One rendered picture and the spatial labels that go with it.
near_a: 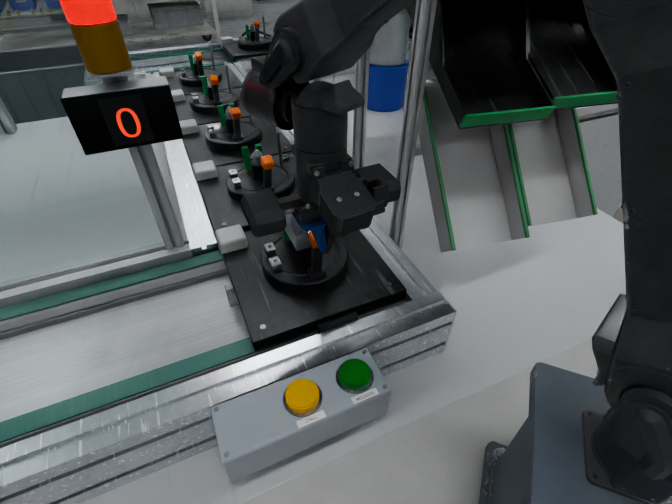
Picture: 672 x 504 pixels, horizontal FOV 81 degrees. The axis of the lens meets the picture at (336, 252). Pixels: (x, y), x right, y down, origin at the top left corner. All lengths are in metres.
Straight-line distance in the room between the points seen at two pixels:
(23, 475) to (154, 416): 0.13
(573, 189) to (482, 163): 0.19
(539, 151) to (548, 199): 0.09
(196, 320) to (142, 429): 0.20
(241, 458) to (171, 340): 0.24
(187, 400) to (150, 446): 0.07
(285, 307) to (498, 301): 0.40
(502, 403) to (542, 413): 0.24
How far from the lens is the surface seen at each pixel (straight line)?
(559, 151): 0.83
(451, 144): 0.70
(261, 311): 0.58
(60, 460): 0.56
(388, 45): 1.43
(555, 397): 0.44
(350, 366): 0.51
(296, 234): 0.56
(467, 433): 0.62
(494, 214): 0.70
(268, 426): 0.50
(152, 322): 0.69
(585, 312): 0.84
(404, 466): 0.59
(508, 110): 0.58
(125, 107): 0.57
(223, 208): 0.79
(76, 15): 0.56
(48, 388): 0.68
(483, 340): 0.72
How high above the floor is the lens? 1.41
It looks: 41 degrees down
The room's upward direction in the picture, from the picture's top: straight up
